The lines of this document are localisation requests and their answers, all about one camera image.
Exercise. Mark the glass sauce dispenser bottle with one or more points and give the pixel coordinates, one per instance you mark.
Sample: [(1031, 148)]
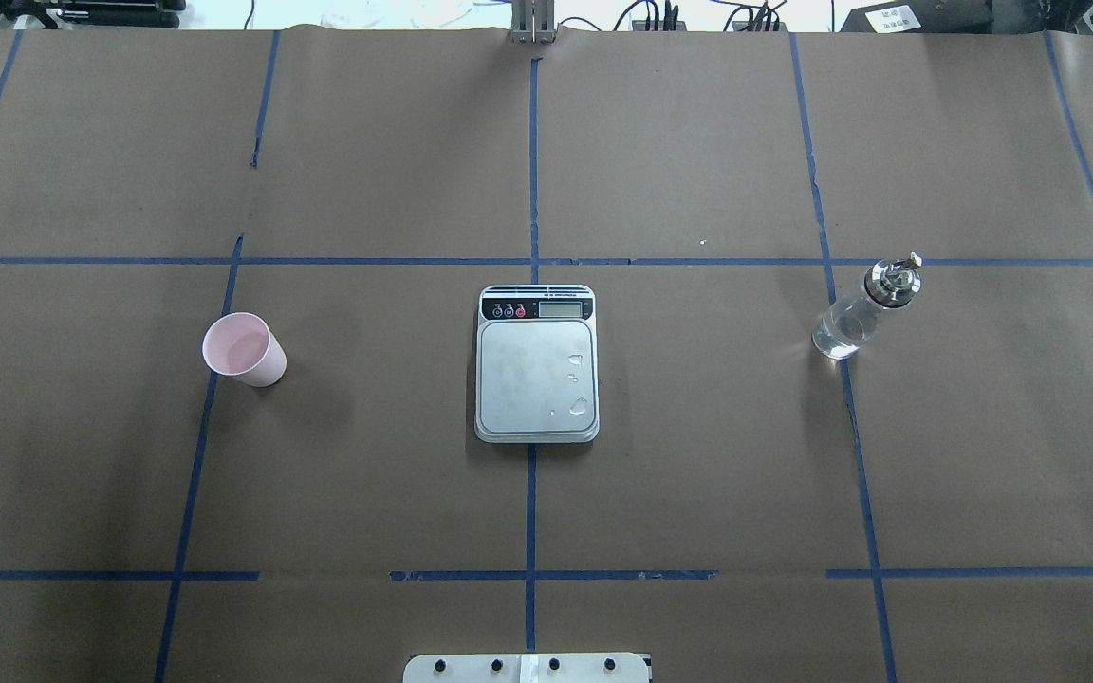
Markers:
[(854, 319)]

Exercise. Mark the black box with label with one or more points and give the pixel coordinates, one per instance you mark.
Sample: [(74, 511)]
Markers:
[(932, 17)]

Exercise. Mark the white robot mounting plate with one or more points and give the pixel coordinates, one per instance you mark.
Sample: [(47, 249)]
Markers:
[(530, 667)]

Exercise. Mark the silver digital kitchen scale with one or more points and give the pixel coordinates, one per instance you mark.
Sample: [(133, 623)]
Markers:
[(536, 371)]

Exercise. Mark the aluminium frame post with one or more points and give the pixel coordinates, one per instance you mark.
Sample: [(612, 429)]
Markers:
[(533, 22)]

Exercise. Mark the pink plastic cup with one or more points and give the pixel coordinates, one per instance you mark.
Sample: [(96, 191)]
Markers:
[(242, 347)]

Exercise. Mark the brown paper table cover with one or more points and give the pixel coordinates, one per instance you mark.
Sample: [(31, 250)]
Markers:
[(350, 356)]

